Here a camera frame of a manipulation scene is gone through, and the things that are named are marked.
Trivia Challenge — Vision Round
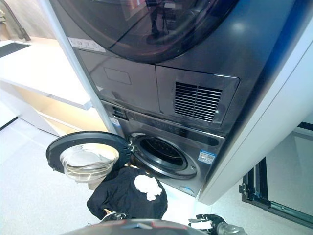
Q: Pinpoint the white garment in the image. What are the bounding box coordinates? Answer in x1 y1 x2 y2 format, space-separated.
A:
134 174 163 202

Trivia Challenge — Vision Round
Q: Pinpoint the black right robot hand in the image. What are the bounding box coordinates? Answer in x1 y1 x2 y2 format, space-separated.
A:
188 213 227 230

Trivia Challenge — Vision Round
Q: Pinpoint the dark grey front-load washing machine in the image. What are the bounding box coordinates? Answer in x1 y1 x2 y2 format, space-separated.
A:
99 98 226 198

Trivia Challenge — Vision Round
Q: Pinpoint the bronze tap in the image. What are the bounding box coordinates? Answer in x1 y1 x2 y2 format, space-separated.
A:
0 0 31 42

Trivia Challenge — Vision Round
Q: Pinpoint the dark recessed sink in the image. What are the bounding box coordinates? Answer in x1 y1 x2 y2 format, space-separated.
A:
0 41 32 59

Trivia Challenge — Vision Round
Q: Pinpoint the round dark glass dryer door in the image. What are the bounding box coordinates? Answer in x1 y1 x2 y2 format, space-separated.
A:
52 0 241 64

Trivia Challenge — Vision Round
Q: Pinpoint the white open shelf cabinet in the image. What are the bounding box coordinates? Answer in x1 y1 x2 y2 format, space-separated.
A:
0 80 109 136

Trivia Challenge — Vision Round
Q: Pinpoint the slatted dryer vent grille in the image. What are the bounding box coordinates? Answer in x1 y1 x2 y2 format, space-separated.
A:
174 81 224 123

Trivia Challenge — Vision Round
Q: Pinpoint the white countertop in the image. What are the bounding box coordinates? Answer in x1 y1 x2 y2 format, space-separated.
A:
0 36 94 110

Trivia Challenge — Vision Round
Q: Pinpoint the grey robot torso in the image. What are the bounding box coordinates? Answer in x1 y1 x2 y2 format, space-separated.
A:
64 218 197 235

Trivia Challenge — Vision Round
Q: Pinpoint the small blue white sticker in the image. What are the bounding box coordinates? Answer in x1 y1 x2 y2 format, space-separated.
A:
109 117 122 133

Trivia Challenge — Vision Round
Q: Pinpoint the white dryer warning label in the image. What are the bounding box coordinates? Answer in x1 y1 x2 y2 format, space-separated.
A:
67 36 106 53

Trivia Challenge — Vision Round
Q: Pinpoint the black metal frame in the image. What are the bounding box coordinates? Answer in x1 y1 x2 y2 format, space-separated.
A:
238 121 313 221

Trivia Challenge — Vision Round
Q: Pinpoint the round black washing machine door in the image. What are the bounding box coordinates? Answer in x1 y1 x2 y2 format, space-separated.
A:
45 130 134 185

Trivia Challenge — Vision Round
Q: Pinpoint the blue energy sticker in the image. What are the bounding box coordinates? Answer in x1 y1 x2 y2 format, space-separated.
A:
198 150 213 165

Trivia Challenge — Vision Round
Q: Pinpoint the black garment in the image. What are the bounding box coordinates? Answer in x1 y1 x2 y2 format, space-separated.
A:
86 166 168 220

